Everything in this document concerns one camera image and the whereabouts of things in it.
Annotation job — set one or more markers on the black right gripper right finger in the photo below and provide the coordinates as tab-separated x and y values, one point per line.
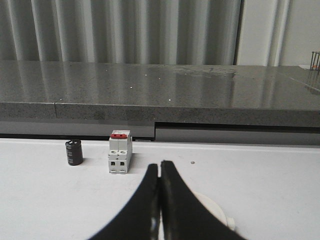
183	215

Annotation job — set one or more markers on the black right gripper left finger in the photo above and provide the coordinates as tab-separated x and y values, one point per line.
140	217

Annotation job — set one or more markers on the white half-ring pipe clamp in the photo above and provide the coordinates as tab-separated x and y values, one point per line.
215	210

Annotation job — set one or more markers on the black cylindrical capacitor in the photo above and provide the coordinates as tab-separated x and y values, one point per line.
74	152

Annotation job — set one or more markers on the grey stone counter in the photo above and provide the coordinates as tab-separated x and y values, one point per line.
230	104

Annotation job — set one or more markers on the grey pleated curtain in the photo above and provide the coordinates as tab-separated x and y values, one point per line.
193	32

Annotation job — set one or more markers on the white circuit breaker red switch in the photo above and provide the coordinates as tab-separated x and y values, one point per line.
120	151

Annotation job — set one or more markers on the wire rack on counter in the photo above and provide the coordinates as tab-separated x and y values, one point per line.
315	61

